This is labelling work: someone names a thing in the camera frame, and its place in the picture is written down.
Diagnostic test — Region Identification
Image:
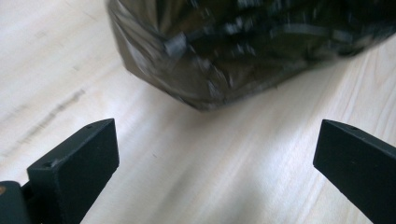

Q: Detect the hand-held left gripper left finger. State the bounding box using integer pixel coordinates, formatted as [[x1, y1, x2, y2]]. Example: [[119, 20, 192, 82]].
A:
[[26, 118, 120, 224]]

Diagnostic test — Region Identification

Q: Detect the black plastic trash bag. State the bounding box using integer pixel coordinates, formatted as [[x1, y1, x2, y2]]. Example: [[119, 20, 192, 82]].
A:
[[105, 0, 396, 112]]

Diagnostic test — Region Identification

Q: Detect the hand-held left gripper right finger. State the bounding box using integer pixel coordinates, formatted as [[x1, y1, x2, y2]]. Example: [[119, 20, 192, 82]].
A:
[[313, 119, 396, 224]]

